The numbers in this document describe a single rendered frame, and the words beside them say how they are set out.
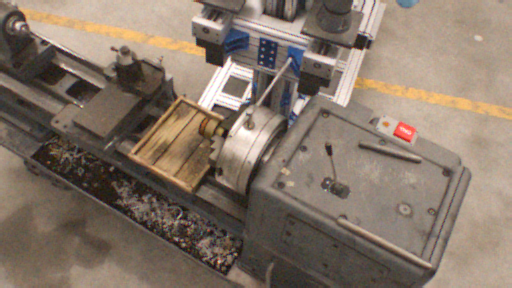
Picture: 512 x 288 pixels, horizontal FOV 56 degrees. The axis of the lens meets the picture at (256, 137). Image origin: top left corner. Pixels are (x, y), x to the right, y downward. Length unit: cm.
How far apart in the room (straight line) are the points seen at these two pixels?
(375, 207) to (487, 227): 174
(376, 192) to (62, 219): 190
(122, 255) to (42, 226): 48
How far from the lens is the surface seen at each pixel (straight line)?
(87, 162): 241
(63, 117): 212
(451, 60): 391
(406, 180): 157
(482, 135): 354
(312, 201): 145
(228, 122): 172
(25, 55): 235
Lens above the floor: 253
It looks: 55 degrees down
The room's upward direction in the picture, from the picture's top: 7 degrees clockwise
